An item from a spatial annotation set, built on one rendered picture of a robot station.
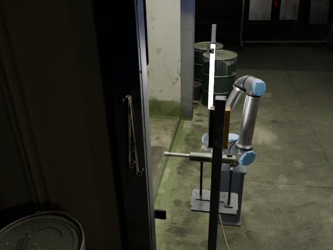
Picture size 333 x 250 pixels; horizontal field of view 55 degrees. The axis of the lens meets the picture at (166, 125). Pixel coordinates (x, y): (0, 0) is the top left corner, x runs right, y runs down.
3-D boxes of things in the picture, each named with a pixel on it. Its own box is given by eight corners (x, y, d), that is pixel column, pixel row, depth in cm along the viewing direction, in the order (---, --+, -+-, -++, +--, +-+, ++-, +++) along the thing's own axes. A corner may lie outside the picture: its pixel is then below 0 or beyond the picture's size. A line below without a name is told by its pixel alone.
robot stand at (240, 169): (240, 205, 339) (245, 154, 310) (240, 226, 313) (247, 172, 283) (210, 202, 345) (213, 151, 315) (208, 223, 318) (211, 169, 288)
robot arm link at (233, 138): (232, 146, 304) (233, 130, 295) (243, 155, 290) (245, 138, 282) (218, 150, 298) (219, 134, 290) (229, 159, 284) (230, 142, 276)
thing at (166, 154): (233, 180, 226) (236, 153, 216) (233, 184, 222) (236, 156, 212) (165, 174, 235) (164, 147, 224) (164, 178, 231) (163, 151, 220)
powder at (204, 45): (224, 43, 607) (224, 43, 607) (219, 51, 562) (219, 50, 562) (196, 42, 624) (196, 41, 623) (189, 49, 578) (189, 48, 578)
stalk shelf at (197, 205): (190, 211, 223) (190, 209, 222) (194, 190, 242) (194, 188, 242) (236, 216, 218) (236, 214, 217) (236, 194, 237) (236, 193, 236)
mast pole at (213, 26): (206, 149, 441) (211, 25, 365) (206, 147, 445) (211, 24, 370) (210, 149, 440) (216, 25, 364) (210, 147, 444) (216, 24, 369)
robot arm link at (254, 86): (242, 156, 289) (257, 74, 258) (254, 165, 275) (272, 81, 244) (228, 158, 283) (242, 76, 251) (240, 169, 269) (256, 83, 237)
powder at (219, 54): (200, 52, 559) (201, 51, 558) (232, 51, 562) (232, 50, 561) (206, 61, 511) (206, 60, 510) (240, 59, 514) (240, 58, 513)
